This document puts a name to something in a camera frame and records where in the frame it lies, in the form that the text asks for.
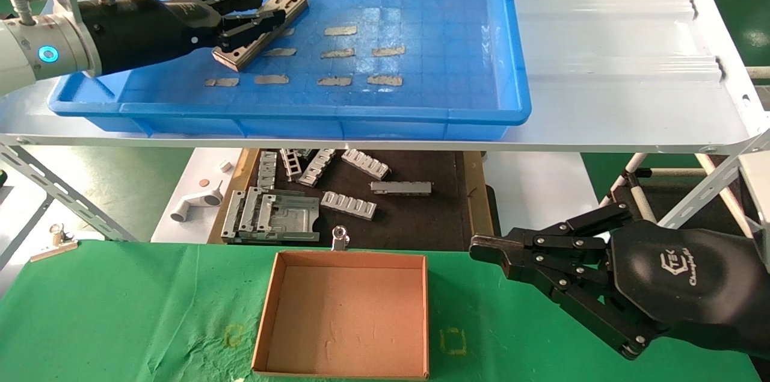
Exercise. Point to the stack of metal shield plates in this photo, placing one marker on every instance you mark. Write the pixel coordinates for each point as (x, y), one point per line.
(240, 64)

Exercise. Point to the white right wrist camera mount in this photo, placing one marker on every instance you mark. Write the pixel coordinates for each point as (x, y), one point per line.
(758, 201)

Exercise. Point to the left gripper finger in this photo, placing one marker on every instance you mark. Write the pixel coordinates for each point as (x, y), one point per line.
(252, 27)
(228, 0)

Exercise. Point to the grey tape patch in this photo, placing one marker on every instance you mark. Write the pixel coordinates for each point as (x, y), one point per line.
(279, 52)
(337, 53)
(340, 30)

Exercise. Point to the brown cardboard box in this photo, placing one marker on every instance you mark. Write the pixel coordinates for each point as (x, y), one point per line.
(349, 310)

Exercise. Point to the wooden framed black tray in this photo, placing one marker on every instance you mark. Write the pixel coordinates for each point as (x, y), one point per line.
(421, 219)

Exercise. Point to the grey metal bar part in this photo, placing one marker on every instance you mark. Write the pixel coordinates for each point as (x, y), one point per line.
(401, 187)

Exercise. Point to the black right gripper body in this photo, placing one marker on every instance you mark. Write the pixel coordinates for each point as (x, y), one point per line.
(692, 286)

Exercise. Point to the blue plastic tray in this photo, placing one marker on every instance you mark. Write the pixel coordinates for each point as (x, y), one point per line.
(421, 9)

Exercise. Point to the white tube rack frame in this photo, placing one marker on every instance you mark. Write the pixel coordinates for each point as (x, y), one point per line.
(643, 201)

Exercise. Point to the white plastic pipe fitting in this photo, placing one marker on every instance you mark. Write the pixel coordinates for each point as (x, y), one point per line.
(186, 209)

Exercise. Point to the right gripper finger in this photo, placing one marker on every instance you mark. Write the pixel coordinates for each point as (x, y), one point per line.
(583, 298)
(541, 243)

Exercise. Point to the perforated metal diagonal brace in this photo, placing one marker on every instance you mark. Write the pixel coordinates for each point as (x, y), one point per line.
(66, 192)
(725, 192)
(710, 186)

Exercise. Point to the grey slotted metal bracket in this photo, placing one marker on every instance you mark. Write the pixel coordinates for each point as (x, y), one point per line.
(266, 168)
(365, 163)
(317, 166)
(291, 162)
(349, 205)

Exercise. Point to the silver binder clip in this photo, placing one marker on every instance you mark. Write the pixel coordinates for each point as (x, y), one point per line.
(340, 240)
(58, 233)

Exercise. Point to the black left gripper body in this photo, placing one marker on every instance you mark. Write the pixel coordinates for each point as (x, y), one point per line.
(144, 27)

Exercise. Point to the large grey metal plate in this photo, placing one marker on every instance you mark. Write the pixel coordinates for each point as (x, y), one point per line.
(283, 219)

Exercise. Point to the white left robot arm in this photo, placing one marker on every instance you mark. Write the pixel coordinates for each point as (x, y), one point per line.
(24, 51)

